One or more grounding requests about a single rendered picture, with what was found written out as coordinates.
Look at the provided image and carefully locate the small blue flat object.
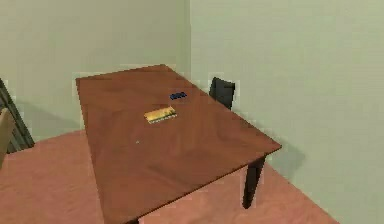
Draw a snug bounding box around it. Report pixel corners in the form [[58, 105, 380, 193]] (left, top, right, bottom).
[[169, 91, 188, 101]]

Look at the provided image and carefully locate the yellow book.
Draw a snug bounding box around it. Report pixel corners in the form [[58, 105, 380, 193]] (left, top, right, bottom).
[[143, 105, 178, 125]]

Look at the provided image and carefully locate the black chair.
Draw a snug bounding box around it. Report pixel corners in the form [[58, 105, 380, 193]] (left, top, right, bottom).
[[208, 76, 236, 111]]

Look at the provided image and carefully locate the brown wooden table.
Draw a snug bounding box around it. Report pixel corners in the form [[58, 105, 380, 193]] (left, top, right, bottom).
[[75, 63, 283, 224]]

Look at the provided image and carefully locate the dark slatted furniture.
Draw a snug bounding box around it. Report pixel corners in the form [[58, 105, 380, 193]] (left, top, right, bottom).
[[0, 77, 36, 155]]

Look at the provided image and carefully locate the tan wooden furniture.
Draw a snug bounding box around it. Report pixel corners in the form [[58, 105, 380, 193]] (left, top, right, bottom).
[[0, 107, 17, 168]]

